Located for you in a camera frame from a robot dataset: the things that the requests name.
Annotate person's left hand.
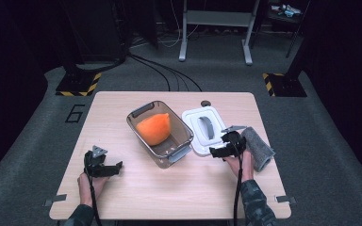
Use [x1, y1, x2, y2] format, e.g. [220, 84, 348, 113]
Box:
[76, 171, 108, 209]

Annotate grey plastic storage box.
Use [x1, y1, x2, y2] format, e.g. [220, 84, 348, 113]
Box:
[125, 100, 195, 170]

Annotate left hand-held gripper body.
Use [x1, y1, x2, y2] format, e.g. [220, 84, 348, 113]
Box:
[83, 145, 111, 179]

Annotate black floor cables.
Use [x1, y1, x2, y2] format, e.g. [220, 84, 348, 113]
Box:
[127, 52, 203, 92]

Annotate white lid with grey handle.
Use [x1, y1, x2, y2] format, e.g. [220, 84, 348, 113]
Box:
[181, 105, 228, 157]

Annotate hand-held gripper cable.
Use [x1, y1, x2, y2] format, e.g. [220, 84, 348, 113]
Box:
[227, 135, 245, 226]
[84, 153, 104, 226]

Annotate orange plush toy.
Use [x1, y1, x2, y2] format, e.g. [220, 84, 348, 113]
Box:
[135, 112, 172, 147]

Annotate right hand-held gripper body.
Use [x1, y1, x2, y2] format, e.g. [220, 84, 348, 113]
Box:
[220, 125, 248, 158]

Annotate grey tape piece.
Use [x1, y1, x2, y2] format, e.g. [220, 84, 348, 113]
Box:
[274, 194, 297, 205]
[43, 193, 68, 207]

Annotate left hand-held gripper cable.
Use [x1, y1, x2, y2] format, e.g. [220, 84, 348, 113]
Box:
[84, 153, 104, 226]

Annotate white metal desk frame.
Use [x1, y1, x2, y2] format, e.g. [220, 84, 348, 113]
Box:
[178, 0, 261, 66]

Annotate dark shelf with clutter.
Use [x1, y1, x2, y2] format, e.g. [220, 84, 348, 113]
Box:
[267, 2, 304, 23]

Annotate black stand base striped edge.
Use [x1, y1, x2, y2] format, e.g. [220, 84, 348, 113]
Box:
[55, 72, 103, 98]
[262, 73, 308, 98]

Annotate white cable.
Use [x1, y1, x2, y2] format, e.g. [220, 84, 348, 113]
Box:
[156, 0, 200, 49]

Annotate person's right hand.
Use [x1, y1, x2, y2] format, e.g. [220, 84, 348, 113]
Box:
[222, 150, 255, 184]

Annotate right hand-held gripper cable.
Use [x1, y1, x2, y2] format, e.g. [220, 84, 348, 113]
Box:
[227, 135, 245, 226]

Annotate grey cloth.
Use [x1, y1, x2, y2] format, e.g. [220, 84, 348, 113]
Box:
[240, 126, 277, 173]

